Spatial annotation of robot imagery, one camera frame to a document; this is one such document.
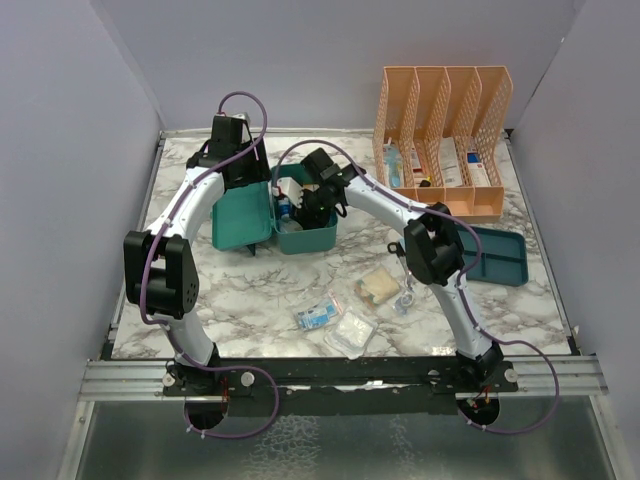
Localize zip bag of blue packets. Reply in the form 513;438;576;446
292;291;343;331

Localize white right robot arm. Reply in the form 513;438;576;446
297;148;503;391

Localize tape roll in bag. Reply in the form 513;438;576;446
393;290;415;315

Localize green plastic medicine box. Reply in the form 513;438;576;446
212;180;338;255

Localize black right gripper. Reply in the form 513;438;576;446
288;189;336;236

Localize black handled scissors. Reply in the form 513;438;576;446
387;240;414;291

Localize zip bag of bandages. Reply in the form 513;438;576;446
354;266;400;309

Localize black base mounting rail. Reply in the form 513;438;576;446
163;356;518;417

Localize white bottle blue label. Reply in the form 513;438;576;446
277;197;291;219

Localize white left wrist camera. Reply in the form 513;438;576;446
234;112;251;138

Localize red white medicine box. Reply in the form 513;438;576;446
410;141;434;188

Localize white gauze pad packet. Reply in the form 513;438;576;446
324;308;378;360

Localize blue white medicine box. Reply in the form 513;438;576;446
466;138;491;187

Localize blue toothbrush package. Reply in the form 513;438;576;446
383;143;404;188

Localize blue cotton swab bag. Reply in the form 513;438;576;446
278;217;304;233

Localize orange plastic file organizer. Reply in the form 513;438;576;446
372;66;513;224

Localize dark teal divided tray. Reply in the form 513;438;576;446
467;227;529;287

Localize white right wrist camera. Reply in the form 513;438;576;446
272;177;304;208

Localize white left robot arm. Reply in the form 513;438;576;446
123;113;266;395

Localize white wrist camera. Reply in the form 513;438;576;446
272;177;304;208
234;112;251;138

